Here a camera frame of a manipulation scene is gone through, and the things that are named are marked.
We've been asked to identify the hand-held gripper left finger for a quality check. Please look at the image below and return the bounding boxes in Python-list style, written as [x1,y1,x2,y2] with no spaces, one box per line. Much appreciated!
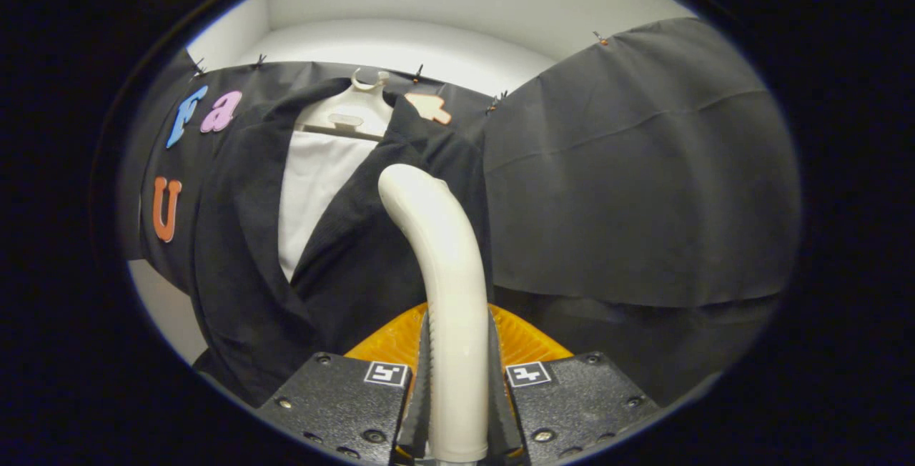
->
[259,302,433,466]

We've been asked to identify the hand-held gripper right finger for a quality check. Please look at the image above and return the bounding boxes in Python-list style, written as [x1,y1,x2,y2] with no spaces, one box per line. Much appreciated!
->
[488,302,662,465]

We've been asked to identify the black suit jacket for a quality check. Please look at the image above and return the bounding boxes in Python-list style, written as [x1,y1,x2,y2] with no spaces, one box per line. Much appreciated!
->
[192,79,495,410]

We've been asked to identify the white garment steamer head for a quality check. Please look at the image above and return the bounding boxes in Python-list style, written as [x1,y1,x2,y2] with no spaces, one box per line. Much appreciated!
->
[377,164,494,464]

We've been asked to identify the white shirt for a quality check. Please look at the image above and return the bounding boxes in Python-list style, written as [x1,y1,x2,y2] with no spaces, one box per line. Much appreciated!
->
[277,130,380,282]

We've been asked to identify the plain black backdrop cloth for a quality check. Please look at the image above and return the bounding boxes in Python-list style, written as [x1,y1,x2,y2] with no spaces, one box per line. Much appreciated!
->
[483,17,801,407]

